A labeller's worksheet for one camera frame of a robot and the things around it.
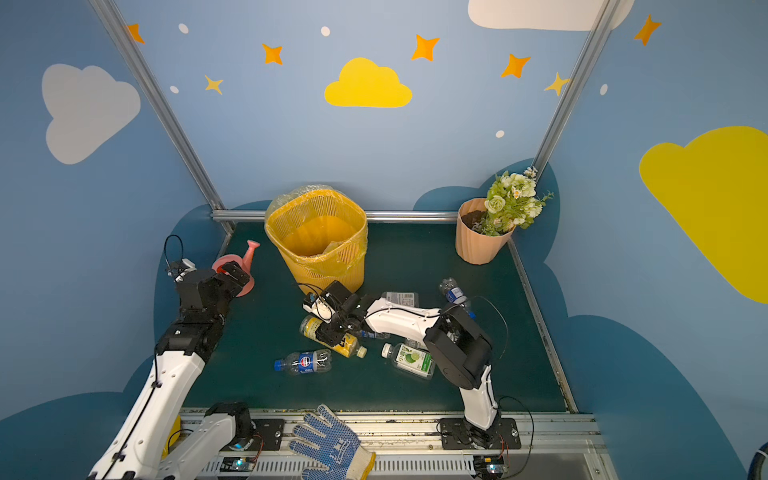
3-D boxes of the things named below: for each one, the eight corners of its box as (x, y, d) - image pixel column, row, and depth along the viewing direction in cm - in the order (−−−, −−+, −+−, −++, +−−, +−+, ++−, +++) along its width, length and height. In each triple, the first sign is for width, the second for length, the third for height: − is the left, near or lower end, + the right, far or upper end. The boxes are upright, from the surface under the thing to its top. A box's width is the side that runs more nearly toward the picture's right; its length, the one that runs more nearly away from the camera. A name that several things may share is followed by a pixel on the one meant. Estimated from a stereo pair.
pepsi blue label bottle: (276, 377, 84) (272, 372, 81) (278, 358, 87) (274, 353, 84) (331, 372, 85) (329, 367, 82) (331, 353, 89) (329, 348, 85)
